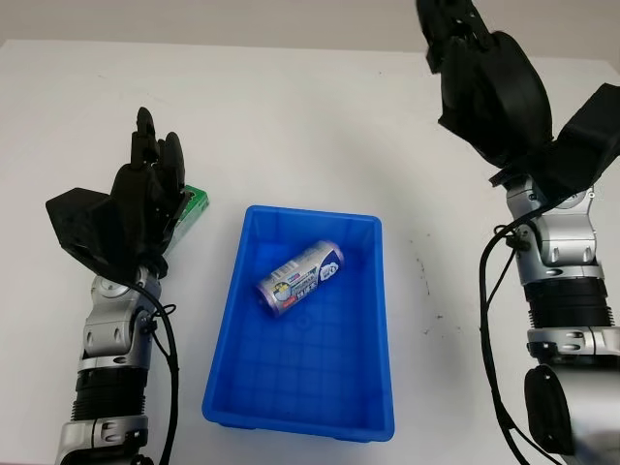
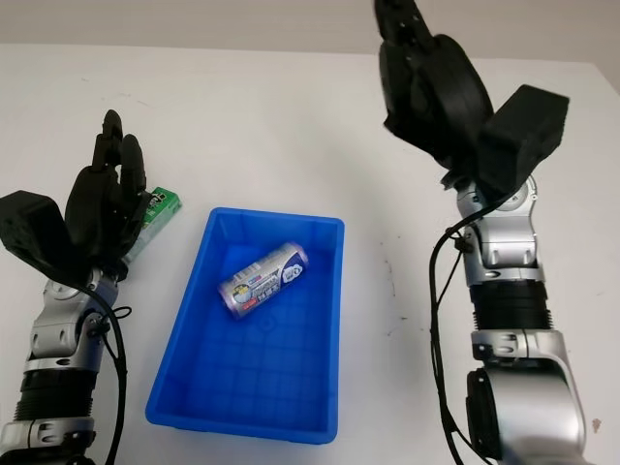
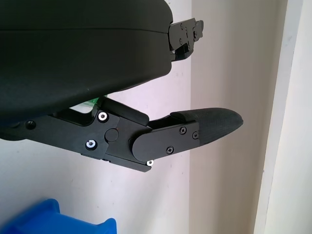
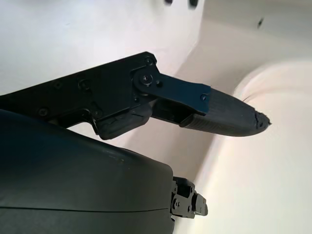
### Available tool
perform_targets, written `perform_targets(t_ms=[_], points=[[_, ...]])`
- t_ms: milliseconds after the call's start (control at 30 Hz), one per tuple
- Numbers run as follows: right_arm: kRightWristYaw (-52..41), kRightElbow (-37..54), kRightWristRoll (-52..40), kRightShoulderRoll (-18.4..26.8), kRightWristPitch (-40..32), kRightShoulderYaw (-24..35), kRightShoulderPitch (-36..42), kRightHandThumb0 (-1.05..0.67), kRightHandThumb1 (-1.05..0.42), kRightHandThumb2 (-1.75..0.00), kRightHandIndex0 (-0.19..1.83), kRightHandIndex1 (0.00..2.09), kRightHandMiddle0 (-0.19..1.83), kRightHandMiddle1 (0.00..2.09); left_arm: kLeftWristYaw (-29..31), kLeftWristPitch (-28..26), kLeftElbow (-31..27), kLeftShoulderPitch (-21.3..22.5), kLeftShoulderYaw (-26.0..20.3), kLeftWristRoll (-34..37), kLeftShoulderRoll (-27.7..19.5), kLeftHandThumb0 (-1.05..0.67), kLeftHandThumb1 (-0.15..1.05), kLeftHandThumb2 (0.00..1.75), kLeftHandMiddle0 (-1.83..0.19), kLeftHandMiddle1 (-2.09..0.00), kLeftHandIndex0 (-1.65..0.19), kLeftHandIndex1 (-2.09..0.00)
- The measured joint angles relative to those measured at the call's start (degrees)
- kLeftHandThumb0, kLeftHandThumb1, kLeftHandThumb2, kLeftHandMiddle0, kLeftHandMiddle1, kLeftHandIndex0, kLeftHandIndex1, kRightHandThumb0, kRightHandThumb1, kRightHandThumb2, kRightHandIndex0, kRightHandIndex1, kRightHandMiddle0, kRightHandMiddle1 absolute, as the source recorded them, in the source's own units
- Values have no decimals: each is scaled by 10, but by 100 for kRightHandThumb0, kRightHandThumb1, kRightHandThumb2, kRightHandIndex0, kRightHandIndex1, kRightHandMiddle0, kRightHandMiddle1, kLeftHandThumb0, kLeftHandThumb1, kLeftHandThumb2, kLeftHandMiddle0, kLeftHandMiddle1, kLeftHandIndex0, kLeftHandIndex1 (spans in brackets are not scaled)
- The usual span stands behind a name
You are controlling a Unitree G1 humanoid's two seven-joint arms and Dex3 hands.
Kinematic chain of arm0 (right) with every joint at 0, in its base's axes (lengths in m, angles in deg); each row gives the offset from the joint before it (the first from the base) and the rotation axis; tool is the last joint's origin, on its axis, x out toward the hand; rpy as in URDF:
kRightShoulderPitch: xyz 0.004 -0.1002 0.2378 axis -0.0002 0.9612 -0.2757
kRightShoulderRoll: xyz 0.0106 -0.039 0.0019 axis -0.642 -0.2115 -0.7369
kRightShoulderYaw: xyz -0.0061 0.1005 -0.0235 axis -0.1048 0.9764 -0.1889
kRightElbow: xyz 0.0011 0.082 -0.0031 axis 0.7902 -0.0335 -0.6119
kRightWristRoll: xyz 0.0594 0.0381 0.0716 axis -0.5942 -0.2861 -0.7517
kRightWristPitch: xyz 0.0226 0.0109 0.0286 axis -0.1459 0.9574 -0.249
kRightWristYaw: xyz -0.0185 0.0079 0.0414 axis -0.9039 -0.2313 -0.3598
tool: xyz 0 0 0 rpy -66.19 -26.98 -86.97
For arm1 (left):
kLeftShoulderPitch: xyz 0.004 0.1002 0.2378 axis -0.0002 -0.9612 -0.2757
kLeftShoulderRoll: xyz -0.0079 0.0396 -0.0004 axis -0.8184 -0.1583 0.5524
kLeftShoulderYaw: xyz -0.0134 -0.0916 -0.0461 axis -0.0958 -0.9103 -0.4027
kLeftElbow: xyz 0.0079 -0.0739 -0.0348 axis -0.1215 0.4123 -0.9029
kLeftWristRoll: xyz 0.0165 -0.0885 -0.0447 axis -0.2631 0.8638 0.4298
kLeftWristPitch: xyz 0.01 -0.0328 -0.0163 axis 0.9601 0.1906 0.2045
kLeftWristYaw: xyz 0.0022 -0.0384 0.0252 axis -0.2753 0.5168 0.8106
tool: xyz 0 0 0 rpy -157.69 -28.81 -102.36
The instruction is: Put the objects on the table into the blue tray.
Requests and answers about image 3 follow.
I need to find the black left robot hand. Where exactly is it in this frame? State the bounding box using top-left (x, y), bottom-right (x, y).
top-left (0, 0), bottom-right (244, 174)

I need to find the green toothpaste box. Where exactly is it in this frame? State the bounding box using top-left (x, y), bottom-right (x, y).
top-left (81, 97), bottom-right (101, 110)

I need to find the blue plastic tray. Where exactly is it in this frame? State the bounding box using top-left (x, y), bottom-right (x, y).
top-left (0, 198), bottom-right (118, 234)

